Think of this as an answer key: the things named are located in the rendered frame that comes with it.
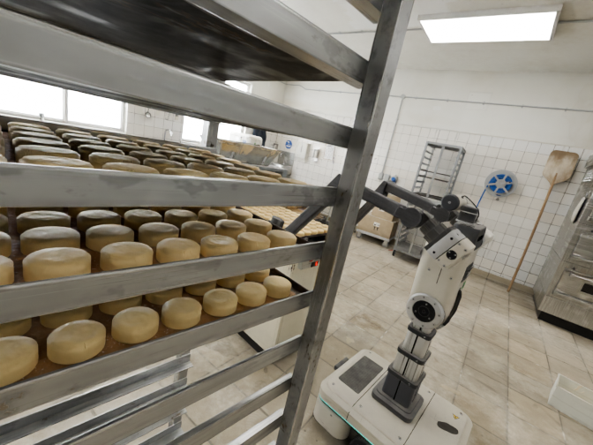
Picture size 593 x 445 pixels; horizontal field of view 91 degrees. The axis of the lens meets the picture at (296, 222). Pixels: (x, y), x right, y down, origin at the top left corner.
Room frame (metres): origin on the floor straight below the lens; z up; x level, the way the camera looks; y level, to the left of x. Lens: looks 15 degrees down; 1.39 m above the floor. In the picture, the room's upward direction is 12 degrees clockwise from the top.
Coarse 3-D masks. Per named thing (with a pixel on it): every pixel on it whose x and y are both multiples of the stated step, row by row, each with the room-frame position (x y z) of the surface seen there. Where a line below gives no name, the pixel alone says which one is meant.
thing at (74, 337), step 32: (192, 288) 0.40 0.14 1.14; (224, 288) 0.44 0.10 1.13; (256, 288) 0.43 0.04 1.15; (288, 288) 0.46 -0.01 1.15; (32, 320) 0.28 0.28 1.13; (64, 320) 0.28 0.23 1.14; (96, 320) 0.30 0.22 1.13; (128, 320) 0.29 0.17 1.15; (160, 320) 0.33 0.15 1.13; (192, 320) 0.33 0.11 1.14; (0, 352) 0.21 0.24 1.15; (32, 352) 0.22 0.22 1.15; (64, 352) 0.23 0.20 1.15; (96, 352) 0.25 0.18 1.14; (0, 384) 0.20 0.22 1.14
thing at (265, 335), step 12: (312, 240) 1.73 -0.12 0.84; (324, 240) 1.79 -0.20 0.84; (300, 276) 1.63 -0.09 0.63; (312, 276) 1.72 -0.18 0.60; (312, 288) 1.75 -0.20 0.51; (300, 312) 1.69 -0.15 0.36; (264, 324) 1.63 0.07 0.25; (276, 324) 1.56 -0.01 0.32; (288, 324) 1.61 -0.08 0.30; (300, 324) 1.72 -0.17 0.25; (252, 336) 1.68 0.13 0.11; (264, 336) 1.61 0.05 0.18; (276, 336) 1.55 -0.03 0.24; (288, 336) 1.64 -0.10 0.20; (264, 348) 1.60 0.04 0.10
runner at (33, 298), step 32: (224, 256) 0.31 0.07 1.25; (256, 256) 0.35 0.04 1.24; (288, 256) 0.39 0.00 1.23; (320, 256) 0.45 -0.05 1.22; (0, 288) 0.18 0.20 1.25; (32, 288) 0.19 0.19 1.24; (64, 288) 0.21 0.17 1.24; (96, 288) 0.22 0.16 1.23; (128, 288) 0.24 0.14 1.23; (160, 288) 0.26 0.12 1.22; (0, 320) 0.18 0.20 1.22
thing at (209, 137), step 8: (208, 128) 0.74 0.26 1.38; (216, 128) 0.75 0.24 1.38; (208, 136) 0.74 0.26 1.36; (216, 136) 0.75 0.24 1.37; (200, 144) 0.75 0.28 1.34; (208, 144) 0.74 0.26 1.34; (216, 144) 0.76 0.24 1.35; (184, 352) 0.74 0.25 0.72; (176, 376) 0.74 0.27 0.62; (184, 376) 0.75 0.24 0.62
